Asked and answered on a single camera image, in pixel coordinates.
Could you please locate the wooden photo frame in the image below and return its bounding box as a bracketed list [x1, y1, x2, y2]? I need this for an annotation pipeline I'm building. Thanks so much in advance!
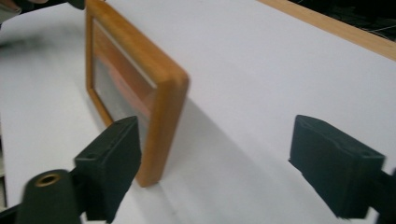
[84, 0, 191, 189]

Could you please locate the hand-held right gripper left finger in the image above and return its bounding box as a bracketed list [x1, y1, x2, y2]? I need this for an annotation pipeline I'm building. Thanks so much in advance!
[74, 115, 143, 224]

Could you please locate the wooden table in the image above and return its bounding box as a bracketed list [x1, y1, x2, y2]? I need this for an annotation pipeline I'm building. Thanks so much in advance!
[257, 0, 396, 63]

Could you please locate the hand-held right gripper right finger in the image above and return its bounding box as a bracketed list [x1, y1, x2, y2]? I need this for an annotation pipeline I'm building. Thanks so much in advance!
[287, 114, 388, 220]

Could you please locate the white paper sheet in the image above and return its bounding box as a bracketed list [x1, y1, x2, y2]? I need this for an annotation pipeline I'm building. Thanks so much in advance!
[0, 0, 396, 224]

